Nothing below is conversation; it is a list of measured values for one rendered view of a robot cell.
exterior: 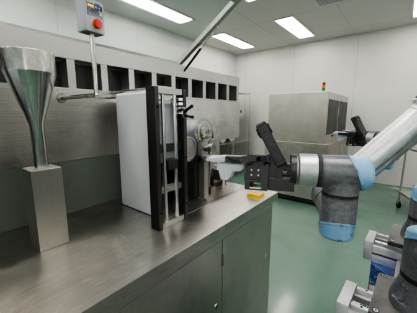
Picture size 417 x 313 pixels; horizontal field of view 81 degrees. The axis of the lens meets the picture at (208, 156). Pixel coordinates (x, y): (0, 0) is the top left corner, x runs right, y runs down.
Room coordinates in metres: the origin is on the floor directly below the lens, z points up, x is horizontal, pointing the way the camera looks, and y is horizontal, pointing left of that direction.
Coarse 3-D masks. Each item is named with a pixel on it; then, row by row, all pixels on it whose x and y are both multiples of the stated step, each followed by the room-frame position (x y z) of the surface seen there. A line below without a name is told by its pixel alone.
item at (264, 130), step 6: (258, 126) 0.57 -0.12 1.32; (264, 126) 0.57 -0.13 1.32; (270, 126) 0.58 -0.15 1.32; (258, 132) 0.58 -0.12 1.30; (264, 132) 0.57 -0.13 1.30; (270, 132) 0.56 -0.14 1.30; (264, 138) 0.57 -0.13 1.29; (270, 138) 0.56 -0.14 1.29; (270, 144) 0.56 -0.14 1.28; (276, 144) 0.56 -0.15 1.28; (270, 150) 0.56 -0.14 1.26; (276, 150) 0.56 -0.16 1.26; (276, 156) 0.55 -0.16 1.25; (282, 156) 0.55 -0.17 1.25; (276, 162) 0.55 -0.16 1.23; (282, 162) 0.55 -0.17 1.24
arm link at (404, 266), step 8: (408, 232) 0.61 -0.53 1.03; (416, 232) 0.59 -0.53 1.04; (408, 240) 0.61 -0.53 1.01; (416, 240) 0.58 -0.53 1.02; (408, 248) 0.60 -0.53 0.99; (416, 248) 0.58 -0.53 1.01; (408, 256) 0.59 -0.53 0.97; (416, 256) 0.56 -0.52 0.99; (408, 264) 0.59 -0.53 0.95; (416, 264) 0.56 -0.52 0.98; (408, 272) 0.59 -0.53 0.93; (416, 272) 0.57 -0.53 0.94; (416, 280) 0.57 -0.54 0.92
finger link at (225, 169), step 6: (210, 156) 0.59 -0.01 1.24; (216, 156) 0.58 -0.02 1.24; (222, 156) 0.57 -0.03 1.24; (222, 162) 0.57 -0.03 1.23; (222, 168) 0.57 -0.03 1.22; (228, 168) 0.57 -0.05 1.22; (234, 168) 0.57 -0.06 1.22; (240, 168) 0.57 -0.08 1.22; (222, 174) 0.57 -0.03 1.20; (228, 174) 0.57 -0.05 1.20
